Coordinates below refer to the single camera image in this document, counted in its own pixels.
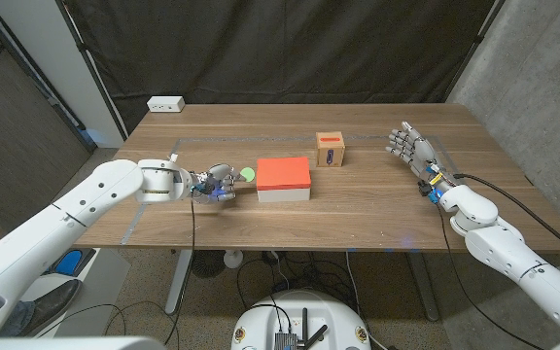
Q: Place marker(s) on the white round foot disc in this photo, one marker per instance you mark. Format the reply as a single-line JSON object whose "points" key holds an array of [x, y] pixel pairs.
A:
{"points": [[233, 259]]}

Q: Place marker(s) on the white table leg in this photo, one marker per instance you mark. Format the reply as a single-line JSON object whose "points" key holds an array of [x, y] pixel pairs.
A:
{"points": [[178, 282]]}

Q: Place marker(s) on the white flat floor platform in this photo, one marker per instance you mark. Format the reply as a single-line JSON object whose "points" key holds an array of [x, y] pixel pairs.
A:
{"points": [[107, 277]]}

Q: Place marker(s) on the black antenna electronics box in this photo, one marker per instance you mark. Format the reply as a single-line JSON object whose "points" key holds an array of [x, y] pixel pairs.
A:
{"points": [[285, 340]]}

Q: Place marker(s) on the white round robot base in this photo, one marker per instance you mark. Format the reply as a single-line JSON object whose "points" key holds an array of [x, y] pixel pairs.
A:
{"points": [[260, 321]]}

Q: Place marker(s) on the wooden coin slot box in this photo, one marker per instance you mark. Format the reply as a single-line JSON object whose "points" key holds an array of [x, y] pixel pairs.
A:
{"points": [[329, 150]]}

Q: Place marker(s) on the green round coin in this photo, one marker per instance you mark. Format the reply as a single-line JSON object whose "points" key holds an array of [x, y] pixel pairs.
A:
{"points": [[247, 174]]}

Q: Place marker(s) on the black leather shoe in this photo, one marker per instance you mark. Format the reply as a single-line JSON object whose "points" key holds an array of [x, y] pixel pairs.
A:
{"points": [[51, 304]]}

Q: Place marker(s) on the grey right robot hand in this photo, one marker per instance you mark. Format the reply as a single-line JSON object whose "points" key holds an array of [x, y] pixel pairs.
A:
{"points": [[418, 150]]}

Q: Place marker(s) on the black fabric backdrop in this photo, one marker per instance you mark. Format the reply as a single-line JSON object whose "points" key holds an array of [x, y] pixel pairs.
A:
{"points": [[285, 48]]}

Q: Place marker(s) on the grey tape outline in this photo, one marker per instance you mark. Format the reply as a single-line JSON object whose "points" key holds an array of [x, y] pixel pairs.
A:
{"points": [[221, 139]]}

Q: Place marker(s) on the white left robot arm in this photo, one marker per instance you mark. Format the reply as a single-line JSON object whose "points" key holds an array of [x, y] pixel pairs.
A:
{"points": [[66, 219]]}

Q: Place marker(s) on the grey table leg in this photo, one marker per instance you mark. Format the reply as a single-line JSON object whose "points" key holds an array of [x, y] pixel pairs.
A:
{"points": [[423, 287]]}

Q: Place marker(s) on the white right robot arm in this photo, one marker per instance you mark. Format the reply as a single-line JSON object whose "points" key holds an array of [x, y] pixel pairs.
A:
{"points": [[503, 243]]}

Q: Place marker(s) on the black backdrop stand pole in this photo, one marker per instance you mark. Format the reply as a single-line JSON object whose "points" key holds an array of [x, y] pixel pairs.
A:
{"points": [[474, 46], [93, 73]]}

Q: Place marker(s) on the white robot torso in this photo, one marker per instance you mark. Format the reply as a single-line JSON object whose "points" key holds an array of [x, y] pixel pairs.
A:
{"points": [[66, 343]]}

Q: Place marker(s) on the blue pedal pad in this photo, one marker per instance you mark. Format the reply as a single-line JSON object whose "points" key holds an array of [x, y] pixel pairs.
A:
{"points": [[68, 262]]}

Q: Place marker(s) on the red lidded white box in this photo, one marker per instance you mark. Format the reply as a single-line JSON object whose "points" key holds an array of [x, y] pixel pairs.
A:
{"points": [[282, 172]]}

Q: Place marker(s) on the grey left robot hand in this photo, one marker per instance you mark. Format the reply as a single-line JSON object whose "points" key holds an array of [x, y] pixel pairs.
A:
{"points": [[217, 182]]}

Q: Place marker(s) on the small black floor fan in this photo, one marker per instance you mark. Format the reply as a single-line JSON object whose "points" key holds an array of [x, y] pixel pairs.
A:
{"points": [[207, 262]]}

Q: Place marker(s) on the white power outlet box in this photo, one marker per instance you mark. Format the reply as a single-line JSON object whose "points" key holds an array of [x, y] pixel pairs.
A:
{"points": [[165, 103]]}

